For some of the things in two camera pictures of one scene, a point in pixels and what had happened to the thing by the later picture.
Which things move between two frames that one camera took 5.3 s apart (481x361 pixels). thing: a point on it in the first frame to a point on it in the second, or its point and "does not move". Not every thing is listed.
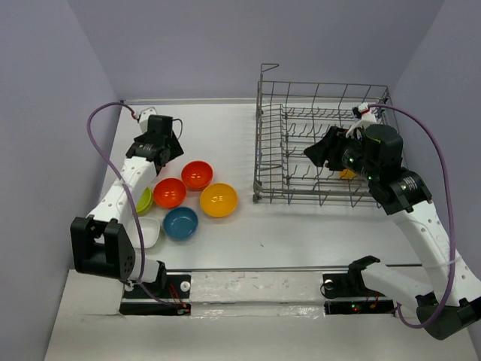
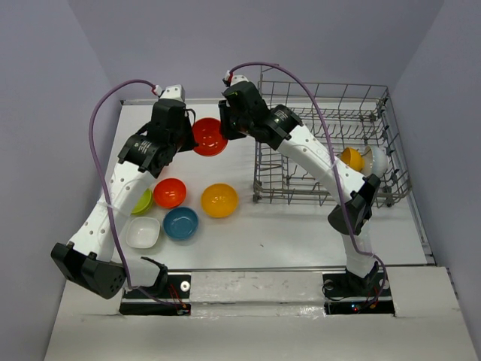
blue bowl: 180,223 does not move
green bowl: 144,202 does not move
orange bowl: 197,174 to 207,132
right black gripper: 336,138 to 228,131
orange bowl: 170,192 does not move
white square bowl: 150,230 does not move
